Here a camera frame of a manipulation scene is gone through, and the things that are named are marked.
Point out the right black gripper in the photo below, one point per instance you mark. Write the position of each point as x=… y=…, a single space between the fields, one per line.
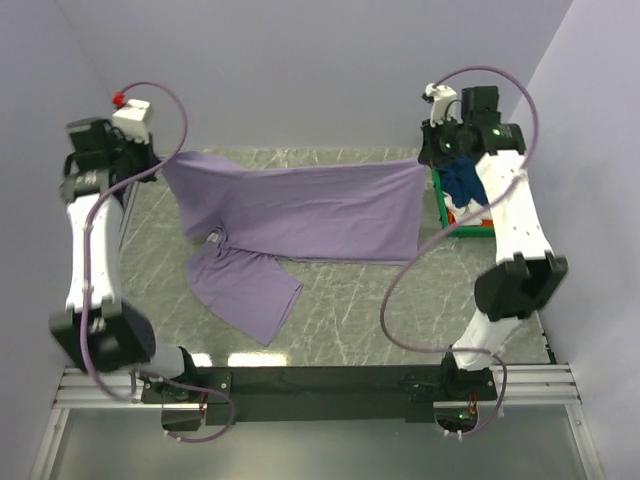
x=429 y=154

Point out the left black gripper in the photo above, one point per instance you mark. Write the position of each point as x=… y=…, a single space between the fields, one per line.
x=146 y=151

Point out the purple t shirt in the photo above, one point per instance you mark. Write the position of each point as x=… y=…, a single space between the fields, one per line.
x=247 y=220

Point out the aluminium rail frame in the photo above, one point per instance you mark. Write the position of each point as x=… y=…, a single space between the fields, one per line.
x=517 y=385

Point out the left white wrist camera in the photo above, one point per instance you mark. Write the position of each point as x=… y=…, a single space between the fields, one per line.
x=131 y=117

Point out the green plastic bin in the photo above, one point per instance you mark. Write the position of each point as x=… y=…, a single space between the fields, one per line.
x=458 y=233

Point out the dark blue t shirt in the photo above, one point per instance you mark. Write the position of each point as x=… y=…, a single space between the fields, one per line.
x=460 y=181

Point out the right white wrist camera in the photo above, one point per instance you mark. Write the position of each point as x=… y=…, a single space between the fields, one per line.
x=442 y=99

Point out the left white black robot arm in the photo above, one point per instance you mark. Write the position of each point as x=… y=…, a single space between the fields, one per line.
x=98 y=329

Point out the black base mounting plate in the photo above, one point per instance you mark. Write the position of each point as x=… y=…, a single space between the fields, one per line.
x=328 y=393

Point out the orange t shirt in bin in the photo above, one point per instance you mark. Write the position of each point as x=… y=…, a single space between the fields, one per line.
x=483 y=222

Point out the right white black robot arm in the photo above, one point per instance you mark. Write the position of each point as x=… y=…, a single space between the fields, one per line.
x=468 y=125

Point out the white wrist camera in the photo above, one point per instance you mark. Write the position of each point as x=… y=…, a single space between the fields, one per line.
x=442 y=99
x=131 y=117

